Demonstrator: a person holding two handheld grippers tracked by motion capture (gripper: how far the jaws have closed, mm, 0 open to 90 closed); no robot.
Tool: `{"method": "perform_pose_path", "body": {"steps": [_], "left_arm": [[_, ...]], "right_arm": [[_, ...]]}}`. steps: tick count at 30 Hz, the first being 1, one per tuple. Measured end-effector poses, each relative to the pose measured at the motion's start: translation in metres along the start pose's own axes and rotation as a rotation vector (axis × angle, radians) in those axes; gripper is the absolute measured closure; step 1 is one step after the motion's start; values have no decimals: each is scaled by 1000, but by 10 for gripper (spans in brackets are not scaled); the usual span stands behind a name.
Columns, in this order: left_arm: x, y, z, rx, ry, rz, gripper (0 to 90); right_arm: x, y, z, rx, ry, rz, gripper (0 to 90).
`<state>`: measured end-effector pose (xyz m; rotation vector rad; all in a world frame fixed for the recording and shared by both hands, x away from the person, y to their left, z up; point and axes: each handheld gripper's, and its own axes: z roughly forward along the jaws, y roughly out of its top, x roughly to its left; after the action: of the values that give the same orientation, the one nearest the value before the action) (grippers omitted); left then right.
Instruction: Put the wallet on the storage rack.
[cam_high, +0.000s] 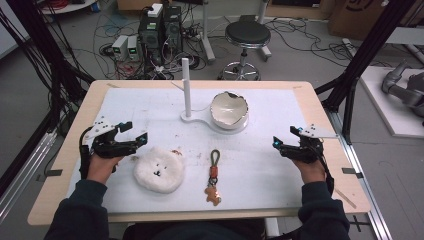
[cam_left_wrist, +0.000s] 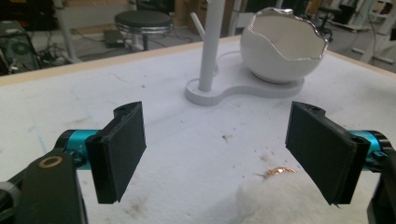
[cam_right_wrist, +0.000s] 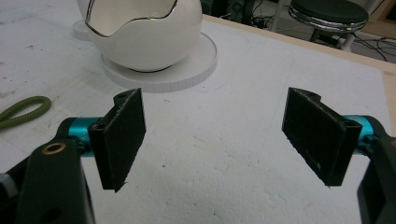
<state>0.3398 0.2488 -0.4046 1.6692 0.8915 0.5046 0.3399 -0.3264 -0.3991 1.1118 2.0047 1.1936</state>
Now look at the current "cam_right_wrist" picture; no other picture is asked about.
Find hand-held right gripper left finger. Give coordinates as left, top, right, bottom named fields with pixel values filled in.
left=57, top=87, right=147, bottom=193

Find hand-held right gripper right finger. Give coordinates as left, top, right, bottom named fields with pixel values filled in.
left=281, top=87, right=396, bottom=188

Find large white round base disc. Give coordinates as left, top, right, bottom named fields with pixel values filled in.
left=101, top=32, right=219, bottom=93

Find white eggshell-shaped ceramic bowl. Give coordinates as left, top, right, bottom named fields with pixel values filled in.
left=76, top=0, right=204, bottom=73

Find black round stool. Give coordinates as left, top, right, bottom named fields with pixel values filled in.
left=288, top=0, right=370, bottom=52

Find olive green rope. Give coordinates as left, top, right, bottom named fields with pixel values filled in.
left=0, top=95, right=52, bottom=131

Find black floor cables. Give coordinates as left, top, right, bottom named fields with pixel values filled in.
left=353, top=32, right=396, bottom=63

